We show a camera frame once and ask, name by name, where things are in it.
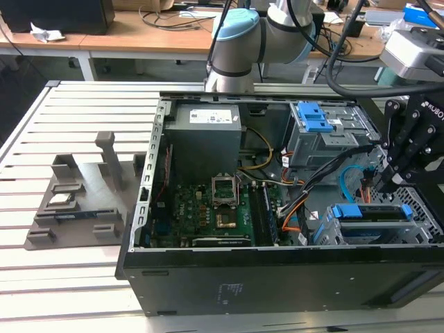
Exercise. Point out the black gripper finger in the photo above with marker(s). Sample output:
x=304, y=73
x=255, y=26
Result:
x=421, y=152
x=391, y=125

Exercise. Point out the hard disk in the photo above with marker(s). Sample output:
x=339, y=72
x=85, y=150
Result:
x=347, y=211

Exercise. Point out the grey disk bay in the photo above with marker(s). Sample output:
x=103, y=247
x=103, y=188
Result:
x=419, y=229

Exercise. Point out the pale green bin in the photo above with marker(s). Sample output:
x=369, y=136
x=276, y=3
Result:
x=385, y=78

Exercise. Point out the blue drive latch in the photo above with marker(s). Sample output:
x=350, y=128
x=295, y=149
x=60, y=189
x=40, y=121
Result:
x=312, y=116

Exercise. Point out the grey optical drive cage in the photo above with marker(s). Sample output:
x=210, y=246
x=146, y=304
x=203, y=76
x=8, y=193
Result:
x=312, y=149

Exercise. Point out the crumpled clear plastic bag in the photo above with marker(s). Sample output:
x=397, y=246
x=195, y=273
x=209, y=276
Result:
x=390, y=29

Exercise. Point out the white power strip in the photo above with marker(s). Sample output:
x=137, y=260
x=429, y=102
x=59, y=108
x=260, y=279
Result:
x=309, y=75

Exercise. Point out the blue cardboard box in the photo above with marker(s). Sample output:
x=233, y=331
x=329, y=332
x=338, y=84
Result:
x=416, y=15

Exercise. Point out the small black box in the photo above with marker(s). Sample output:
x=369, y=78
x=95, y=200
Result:
x=355, y=29

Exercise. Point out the pale grey flat case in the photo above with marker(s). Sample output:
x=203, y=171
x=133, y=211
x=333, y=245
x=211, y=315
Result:
x=385, y=17

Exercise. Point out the installed RAM stick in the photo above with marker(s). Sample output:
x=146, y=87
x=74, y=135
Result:
x=270, y=215

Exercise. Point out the black RAM slot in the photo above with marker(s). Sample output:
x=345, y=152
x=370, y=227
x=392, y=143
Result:
x=257, y=215

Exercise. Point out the thin locking lever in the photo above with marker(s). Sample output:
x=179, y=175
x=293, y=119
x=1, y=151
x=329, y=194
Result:
x=238, y=189

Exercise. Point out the grey power supply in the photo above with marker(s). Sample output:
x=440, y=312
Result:
x=203, y=145

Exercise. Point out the CPU socket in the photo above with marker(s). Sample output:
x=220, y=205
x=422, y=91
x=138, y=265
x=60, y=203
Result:
x=225, y=220

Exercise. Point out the black PC case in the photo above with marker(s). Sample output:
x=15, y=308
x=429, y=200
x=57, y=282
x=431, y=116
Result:
x=277, y=284

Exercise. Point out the green motherboard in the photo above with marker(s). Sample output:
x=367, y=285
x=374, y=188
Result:
x=204, y=208

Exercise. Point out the black graphics card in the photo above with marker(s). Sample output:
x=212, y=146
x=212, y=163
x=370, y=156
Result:
x=222, y=241

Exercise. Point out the brown cardboard box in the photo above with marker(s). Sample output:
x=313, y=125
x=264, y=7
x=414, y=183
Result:
x=152, y=4

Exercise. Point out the long wooden desk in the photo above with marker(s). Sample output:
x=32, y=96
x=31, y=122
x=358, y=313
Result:
x=121, y=41

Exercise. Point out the grey parts rack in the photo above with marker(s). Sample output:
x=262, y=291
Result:
x=86, y=194

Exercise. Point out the blue RAM stick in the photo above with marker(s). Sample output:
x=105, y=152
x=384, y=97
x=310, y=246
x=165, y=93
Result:
x=78, y=215

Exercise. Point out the silver CPU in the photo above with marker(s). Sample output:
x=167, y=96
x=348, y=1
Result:
x=60, y=200

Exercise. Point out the large black computer tower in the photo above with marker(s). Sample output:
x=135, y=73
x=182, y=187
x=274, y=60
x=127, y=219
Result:
x=69, y=17

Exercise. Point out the crumpled white paper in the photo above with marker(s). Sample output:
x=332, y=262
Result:
x=48, y=34

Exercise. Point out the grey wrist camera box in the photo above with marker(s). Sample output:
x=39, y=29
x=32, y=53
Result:
x=409, y=52

